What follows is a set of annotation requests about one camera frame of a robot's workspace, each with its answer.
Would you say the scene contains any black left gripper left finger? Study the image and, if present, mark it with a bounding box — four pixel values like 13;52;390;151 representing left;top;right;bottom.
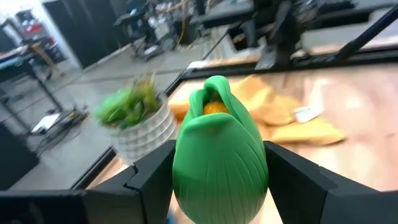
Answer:
124;139;177;224

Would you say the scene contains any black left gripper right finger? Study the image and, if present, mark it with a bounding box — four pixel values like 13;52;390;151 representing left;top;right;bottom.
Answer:
262;139;339;224

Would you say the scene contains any green toy corn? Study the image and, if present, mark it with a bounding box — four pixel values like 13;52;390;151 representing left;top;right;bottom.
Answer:
172;75;269;224

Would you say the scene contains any succulent in patterned white pot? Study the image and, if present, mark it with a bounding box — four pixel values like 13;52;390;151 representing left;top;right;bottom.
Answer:
94;72;178;166

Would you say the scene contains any white cloth label tag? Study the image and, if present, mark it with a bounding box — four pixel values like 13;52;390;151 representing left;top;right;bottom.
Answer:
293;105;325;124

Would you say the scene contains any yellow waffle cloth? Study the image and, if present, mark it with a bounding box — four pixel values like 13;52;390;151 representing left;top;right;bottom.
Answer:
167;74;348;147

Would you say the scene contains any black room partition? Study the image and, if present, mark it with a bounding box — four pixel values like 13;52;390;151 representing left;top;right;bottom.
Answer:
42;0;128;68

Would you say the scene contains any dark grey desk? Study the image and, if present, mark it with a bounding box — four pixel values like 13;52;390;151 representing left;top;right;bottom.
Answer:
188;0;259;27

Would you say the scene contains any background work table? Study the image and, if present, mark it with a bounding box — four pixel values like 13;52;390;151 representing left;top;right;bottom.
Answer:
0;39;68;134

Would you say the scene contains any background shelf with red boxes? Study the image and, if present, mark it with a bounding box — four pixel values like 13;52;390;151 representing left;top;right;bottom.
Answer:
14;9;44;35

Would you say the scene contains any yellow power cable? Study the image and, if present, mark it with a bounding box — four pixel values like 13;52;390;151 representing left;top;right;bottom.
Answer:
176;17;188;49

